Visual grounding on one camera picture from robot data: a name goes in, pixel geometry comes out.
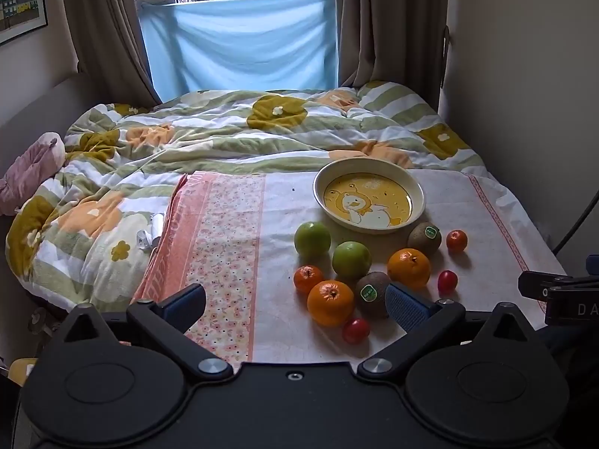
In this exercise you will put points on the large orange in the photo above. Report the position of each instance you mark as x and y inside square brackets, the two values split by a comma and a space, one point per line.
[409, 269]
[330, 304]

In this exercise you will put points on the red cherry tomato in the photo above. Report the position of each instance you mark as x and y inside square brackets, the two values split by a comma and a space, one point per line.
[356, 331]
[447, 282]

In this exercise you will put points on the green apple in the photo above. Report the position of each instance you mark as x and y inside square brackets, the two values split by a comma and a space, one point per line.
[312, 239]
[352, 259]

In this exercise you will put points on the beige padded bed frame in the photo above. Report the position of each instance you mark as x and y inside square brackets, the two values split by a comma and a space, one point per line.
[42, 107]

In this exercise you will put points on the brown curtain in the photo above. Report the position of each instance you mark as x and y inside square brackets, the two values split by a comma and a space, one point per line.
[388, 23]
[103, 23]

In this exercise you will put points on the small white tube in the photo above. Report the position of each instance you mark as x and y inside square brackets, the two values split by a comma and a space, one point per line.
[158, 224]

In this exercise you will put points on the framed wall picture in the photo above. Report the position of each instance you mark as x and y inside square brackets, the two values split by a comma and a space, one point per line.
[18, 0]

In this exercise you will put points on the light blue window cloth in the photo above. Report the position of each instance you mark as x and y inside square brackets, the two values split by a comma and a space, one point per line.
[238, 46]

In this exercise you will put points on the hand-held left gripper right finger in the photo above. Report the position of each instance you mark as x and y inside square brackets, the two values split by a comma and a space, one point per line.
[406, 309]

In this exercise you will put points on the white crumpled paper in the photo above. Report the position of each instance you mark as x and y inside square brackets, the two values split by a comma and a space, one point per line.
[142, 238]

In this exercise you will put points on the yellow object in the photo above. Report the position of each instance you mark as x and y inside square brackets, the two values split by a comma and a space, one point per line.
[22, 370]

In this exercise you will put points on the green striped floral quilt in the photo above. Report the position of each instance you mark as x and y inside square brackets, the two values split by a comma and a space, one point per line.
[210, 135]

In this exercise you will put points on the cream plate with duck print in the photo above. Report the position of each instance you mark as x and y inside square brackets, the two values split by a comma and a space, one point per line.
[327, 206]

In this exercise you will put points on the pink plush cloth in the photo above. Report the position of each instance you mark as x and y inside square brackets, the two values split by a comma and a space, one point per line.
[32, 168]

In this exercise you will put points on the small tangerine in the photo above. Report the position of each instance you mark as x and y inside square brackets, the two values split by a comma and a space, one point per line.
[309, 279]
[456, 241]

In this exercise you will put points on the pink floral printed cloth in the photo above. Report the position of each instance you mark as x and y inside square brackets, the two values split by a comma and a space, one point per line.
[276, 299]

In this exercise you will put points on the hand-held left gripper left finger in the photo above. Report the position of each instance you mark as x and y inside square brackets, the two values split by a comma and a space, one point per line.
[187, 303]

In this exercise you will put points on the brown kiwi with green sticker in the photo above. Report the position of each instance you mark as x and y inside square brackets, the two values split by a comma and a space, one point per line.
[421, 241]
[369, 297]

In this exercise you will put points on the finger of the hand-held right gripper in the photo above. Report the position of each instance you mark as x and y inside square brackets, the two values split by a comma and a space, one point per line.
[536, 284]
[592, 264]

